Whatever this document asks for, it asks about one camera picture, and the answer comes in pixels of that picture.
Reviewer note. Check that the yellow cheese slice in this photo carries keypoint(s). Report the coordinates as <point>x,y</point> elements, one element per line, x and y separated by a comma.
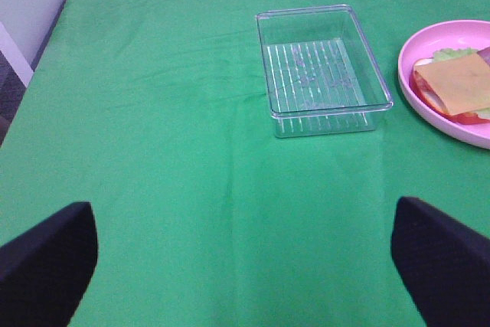
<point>462,84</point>

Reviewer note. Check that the green lettuce leaf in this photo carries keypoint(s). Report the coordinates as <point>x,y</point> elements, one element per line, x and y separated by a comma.
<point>451,53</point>

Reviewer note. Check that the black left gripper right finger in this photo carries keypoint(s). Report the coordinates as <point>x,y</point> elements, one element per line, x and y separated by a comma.
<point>443,264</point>

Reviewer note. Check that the bread slice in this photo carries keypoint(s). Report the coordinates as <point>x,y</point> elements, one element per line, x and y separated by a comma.
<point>425,93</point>

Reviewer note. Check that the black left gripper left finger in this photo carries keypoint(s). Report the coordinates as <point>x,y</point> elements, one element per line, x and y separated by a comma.
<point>46,270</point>

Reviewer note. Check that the clear left plastic tray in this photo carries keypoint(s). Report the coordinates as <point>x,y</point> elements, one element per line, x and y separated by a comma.
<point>321,74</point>

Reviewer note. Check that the green tablecloth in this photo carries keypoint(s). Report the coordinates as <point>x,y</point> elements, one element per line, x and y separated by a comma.
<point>156,112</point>

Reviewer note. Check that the pink round plate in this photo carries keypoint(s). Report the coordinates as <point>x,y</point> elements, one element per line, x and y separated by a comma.
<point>448,34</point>

